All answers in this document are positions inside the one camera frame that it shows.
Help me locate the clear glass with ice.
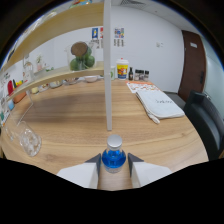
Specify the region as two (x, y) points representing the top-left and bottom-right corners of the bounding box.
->
(6, 120), (43, 158)

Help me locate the two-tier wooden shelf rack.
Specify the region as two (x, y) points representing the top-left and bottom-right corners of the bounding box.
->
(0, 0), (114, 132)

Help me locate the white tub yellow label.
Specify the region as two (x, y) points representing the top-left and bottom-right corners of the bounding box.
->
(115, 57), (130, 81)

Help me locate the glass jar of limes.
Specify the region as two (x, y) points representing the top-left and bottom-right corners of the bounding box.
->
(65, 41), (97, 72)

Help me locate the orange printed paper sheet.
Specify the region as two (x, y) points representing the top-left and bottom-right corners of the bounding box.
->
(126, 80), (161, 94)

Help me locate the white cloth bag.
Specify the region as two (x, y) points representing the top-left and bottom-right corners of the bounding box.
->
(135, 89), (186, 125)

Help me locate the black chair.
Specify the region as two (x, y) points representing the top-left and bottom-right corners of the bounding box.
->
(183, 90), (224, 162)

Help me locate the blue liquid bottle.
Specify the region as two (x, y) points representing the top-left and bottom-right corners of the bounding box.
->
(101, 134), (128, 174)

